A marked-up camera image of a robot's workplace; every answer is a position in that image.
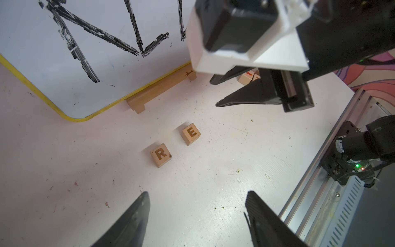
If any wooden letter block R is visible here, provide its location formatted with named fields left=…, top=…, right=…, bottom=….
left=150, top=143, right=172, bottom=168

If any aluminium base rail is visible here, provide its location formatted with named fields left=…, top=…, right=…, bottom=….
left=279, top=89, right=395, bottom=247

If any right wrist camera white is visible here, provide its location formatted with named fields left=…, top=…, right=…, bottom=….
left=186, top=1, right=316, bottom=75

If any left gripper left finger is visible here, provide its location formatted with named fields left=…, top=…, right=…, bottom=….
left=93, top=191, right=151, bottom=247

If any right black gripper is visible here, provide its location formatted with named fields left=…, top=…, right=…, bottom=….
left=210, top=66, right=314, bottom=113

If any pile of wooden letter blocks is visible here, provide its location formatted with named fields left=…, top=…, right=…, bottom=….
left=237, top=69, right=260, bottom=85

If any wooden letter block E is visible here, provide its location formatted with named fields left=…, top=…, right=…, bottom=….
left=181, top=123, right=201, bottom=146

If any whiteboard with word RED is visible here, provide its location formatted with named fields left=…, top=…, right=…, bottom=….
left=1, top=1, right=194, bottom=121

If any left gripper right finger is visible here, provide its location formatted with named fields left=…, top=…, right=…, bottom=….
left=244, top=190, right=307, bottom=247

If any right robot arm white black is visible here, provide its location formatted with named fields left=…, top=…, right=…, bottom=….
left=217, top=1, right=395, bottom=185

